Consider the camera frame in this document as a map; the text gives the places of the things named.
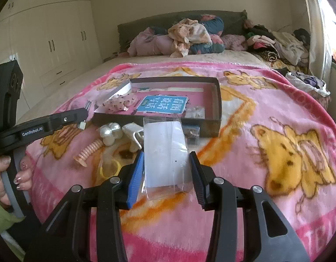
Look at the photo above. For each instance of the pile of mixed clothes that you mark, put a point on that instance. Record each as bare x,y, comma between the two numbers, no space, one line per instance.
277,43

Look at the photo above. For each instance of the white pearl bow hair clip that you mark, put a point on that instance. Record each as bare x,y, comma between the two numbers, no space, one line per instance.
110,133

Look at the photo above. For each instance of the pink printed blanket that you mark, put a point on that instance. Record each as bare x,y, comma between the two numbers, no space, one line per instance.
266,109

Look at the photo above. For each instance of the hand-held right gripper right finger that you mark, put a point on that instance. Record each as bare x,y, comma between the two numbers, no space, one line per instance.
198,181

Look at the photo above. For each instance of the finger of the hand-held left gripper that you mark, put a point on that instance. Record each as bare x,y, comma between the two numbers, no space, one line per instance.
71,115
83,125

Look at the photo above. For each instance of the plastic bag of clothes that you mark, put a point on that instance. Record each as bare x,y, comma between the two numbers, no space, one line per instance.
307,82

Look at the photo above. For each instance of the small metal hair clip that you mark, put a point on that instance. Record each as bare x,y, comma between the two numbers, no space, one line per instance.
88,105

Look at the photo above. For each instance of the beige bed sheet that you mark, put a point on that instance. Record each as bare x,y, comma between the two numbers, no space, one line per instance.
88,73

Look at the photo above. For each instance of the dark floral pillow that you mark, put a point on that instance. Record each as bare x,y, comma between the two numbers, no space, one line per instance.
214,30

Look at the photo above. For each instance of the small bag of dark jewelry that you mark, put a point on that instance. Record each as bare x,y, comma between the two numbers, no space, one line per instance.
192,135

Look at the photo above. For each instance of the white hair claw clip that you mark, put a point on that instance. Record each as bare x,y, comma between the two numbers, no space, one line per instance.
133,136

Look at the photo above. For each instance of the cream built-in wardrobe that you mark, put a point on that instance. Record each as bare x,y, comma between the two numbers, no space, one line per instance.
42,35

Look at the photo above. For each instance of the blue printed card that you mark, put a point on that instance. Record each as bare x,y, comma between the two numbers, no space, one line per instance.
162,105

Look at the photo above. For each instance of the light curtain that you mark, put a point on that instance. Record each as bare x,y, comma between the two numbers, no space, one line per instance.
315,19

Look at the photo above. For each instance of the peach patterned cloth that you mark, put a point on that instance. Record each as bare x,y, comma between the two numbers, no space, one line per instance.
187,34

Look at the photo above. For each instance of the pink folded quilt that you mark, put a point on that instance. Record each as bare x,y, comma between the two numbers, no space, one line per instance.
148,43

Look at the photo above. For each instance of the pink shallow box tray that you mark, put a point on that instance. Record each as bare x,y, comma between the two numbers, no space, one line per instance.
208,103

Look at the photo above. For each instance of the clear plastic bag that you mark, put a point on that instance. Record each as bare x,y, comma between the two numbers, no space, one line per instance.
165,152

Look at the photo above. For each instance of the pink floral scrunchie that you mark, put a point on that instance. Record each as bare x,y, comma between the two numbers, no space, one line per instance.
117,103

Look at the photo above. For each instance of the small bag of white earrings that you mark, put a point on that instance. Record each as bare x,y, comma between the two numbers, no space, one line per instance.
196,112

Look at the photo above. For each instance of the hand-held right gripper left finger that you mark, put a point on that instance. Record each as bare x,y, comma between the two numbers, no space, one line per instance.
136,180

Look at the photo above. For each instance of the pink fuzzy pillow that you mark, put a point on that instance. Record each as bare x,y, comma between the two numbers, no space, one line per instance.
234,42

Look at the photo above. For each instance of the grey upholstered headboard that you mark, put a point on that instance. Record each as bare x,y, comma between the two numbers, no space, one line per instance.
146,21

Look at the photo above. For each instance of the person's left hand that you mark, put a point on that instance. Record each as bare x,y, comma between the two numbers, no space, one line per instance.
23,173

